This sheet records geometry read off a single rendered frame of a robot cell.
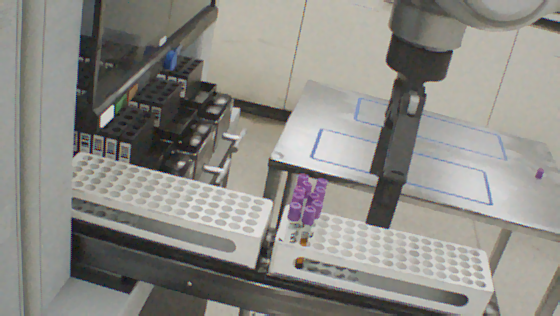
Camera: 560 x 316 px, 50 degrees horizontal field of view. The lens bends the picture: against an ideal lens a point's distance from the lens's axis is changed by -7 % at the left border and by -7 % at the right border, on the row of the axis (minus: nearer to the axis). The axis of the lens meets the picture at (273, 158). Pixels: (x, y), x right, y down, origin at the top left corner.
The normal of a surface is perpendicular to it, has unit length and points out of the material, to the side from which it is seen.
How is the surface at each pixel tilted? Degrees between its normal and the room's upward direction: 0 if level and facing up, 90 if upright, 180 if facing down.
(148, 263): 90
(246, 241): 90
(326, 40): 90
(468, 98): 90
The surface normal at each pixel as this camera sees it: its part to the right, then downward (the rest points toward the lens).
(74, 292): 0.18, -0.87
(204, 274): -0.17, 0.42
